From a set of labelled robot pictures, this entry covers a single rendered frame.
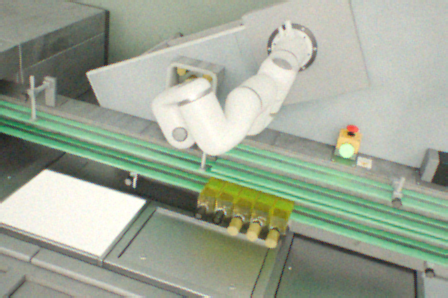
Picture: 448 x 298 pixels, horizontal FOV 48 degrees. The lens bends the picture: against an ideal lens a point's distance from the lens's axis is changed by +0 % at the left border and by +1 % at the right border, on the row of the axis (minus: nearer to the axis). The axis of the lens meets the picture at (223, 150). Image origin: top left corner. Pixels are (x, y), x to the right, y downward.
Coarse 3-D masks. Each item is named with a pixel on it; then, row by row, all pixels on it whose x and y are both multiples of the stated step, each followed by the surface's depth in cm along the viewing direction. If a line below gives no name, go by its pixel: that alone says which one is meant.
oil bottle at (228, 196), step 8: (232, 184) 162; (224, 192) 158; (232, 192) 158; (240, 192) 161; (216, 200) 154; (224, 200) 154; (232, 200) 154; (216, 208) 153; (224, 208) 152; (232, 208) 154; (224, 216) 154
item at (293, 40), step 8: (288, 24) 148; (280, 32) 150; (288, 32) 149; (296, 32) 151; (280, 40) 149; (288, 40) 146; (296, 40) 148; (304, 40) 151; (272, 48) 155; (280, 48) 140; (288, 48) 141; (296, 48) 143; (304, 48) 149; (296, 56) 140; (304, 56) 148; (304, 64) 155
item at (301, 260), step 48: (0, 144) 197; (0, 192) 171; (144, 192) 184; (192, 192) 189; (0, 240) 148; (288, 240) 170; (0, 288) 135; (48, 288) 140; (96, 288) 140; (144, 288) 139; (288, 288) 152; (336, 288) 155; (384, 288) 158
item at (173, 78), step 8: (176, 64) 164; (168, 72) 166; (176, 72) 171; (192, 72) 171; (200, 72) 163; (208, 72) 162; (168, 80) 167; (176, 80) 173; (184, 80) 174; (216, 80) 162; (168, 88) 169
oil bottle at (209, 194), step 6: (210, 180) 163; (216, 180) 164; (222, 180) 164; (210, 186) 160; (216, 186) 161; (222, 186) 162; (204, 192) 157; (210, 192) 157; (216, 192) 158; (198, 198) 155; (204, 198) 154; (210, 198) 155; (216, 198) 156; (198, 204) 155; (210, 204) 154; (210, 210) 155
